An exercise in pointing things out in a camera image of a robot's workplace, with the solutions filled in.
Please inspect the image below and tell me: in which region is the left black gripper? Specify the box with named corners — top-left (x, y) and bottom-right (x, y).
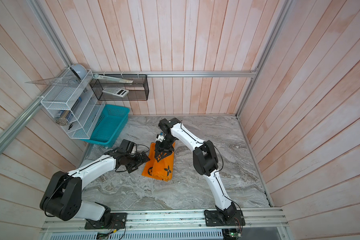
top-left (124, 151), bottom-right (151, 173)

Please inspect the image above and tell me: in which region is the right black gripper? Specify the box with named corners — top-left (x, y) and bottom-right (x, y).
top-left (153, 136), bottom-right (176, 159)

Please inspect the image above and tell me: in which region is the orange patterned pillowcase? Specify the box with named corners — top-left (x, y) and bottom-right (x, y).
top-left (142, 143), bottom-right (175, 182)

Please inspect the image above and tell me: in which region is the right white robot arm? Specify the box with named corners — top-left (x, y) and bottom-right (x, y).
top-left (155, 118), bottom-right (237, 218)

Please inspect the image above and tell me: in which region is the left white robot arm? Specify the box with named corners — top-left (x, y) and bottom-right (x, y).
top-left (40, 148), bottom-right (149, 222)

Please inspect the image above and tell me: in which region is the teal plastic basket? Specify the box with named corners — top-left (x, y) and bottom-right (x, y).
top-left (84, 105), bottom-right (130, 148)

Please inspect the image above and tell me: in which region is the white calculator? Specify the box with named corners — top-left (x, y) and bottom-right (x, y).
top-left (102, 87), bottom-right (129, 98)

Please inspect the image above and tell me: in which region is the long ruler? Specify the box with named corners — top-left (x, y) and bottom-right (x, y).
top-left (93, 74), bottom-right (134, 84)

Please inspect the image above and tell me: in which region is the white round speaker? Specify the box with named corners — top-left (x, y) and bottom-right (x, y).
top-left (70, 64), bottom-right (88, 80)

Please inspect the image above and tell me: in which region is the clear triangle ruler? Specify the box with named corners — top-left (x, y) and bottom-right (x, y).
top-left (26, 76), bottom-right (79, 87)

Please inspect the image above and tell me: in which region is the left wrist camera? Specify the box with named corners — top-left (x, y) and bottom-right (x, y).
top-left (118, 139), bottom-right (136, 154)

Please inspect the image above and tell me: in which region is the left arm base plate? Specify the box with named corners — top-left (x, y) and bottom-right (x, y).
top-left (84, 212), bottom-right (128, 230)

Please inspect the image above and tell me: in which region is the black wire basket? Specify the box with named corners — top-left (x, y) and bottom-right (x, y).
top-left (90, 75), bottom-right (150, 101)

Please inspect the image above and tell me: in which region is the aluminium wall rail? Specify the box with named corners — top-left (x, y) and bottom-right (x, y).
top-left (93, 71), bottom-right (257, 78)

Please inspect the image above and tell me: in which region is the white wire mesh shelf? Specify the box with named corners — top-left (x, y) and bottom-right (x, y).
top-left (41, 69), bottom-right (105, 141)

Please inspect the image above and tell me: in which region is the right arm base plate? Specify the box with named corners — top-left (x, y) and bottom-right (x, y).
top-left (204, 210), bottom-right (246, 227)

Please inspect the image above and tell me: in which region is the circuit board with wires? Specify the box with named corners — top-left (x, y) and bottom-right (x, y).
top-left (222, 229), bottom-right (242, 240)

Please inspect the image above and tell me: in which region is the aluminium front rail frame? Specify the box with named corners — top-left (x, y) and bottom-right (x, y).
top-left (38, 208), bottom-right (293, 240)

